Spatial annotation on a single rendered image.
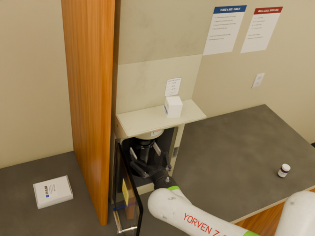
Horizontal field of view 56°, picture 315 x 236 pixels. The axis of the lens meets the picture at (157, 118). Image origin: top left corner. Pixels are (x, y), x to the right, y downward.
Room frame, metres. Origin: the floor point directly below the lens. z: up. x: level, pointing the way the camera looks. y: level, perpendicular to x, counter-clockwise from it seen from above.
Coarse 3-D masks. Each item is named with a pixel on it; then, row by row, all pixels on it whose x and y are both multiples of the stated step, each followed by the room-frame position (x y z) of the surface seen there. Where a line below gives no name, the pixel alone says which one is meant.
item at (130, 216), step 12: (120, 156) 0.72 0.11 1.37; (120, 168) 0.71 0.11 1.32; (120, 180) 0.70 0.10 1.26; (132, 180) 0.61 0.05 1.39; (120, 192) 0.69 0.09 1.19; (132, 192) 0.58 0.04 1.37; (120, 204) 0.68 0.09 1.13; (132, 204) 0.56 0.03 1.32; (120, 216) 0.67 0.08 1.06; (132, 216) 0.55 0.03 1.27; (132, 228) 0.54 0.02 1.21
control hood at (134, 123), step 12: (156, 108) 0.86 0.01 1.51; (192, 108) 0.90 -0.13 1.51; (120, 120) 0.76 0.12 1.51; (132, 120) 0.77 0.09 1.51; (144, 120) 0.78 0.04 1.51; (156, 120) 0.79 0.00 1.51; (168, 120) 0.80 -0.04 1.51; (180, 120) 0.82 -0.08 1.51; (192, 120) 0.83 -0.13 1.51; (120, 132) 0.74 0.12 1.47; (132, 132) 0.71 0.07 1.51; (144, 132) 0.73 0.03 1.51
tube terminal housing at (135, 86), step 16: (128, 64) 0.81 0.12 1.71; (144, 64) 0.84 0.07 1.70; (160, 64) 0.87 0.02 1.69; (176, 64) 0.91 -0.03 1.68; (192, 64) 0.94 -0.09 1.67; (112, 80) 0.82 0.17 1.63; (128, 80) 0.81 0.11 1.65; (144, 80) 0.84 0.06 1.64; (160, 80) 0.88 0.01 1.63; (192, 80) 0.95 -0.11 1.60; (112, 96) 0.82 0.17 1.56; (128, 96) 0.81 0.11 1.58; (144, 96) 0.85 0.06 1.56; (160, 96) 0.88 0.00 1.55; (112, 112) 0.81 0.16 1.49; (112, 128) 0.81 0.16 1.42; (176, 128) 0.97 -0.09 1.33; (112, 144) 0.80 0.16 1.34; (176, 144) 0.95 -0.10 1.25; (112, 160) 0.80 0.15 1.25; (112, 176) 0.79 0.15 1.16; (144, 192) 0.88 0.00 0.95
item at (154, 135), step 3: (153, 132) 0.91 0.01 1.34; (156, 132) 0.92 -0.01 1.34; (159, 132) 0.93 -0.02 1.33; (162, 132) 0.94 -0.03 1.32; (141, 135) 0.89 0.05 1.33; (144, 135) 0.89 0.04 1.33; (147, 135) 0.89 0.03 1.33; (150, 135) 0.90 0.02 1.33; (153, 135) 0.90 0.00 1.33; (156, 135) 0.91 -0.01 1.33; (159, 135) 0.92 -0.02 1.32; (138, 138) 0.88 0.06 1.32; (141, 138) 0.88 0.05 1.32; (144, 138) 0.89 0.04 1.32; (147, 138) 0.89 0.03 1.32; (150, 138) 0.89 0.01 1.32; (153, 138) 0.90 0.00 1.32
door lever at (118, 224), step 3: (114, 213) 0.59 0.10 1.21; (117, 213) 0.59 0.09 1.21; (114, 216) 0.58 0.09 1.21; (117, 216) 0.58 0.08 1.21; (114, 219) 0.57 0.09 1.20; (117, 219) 0.57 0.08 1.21; (117, 222) 0.55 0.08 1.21; (117, 225) 0.54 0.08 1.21; (120, 225) 0.54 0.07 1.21; (117, 228) 0.53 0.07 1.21; (120, 228) 0.53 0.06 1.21; (126, 228) 0.54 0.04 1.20; (129, 228) 0.54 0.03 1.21; (117, 231) 0.52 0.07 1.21; (120, 231) 0.52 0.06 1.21; (123, 231) 0.53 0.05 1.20; (126, 231) 0.53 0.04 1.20; (132, 231) 0.53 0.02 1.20
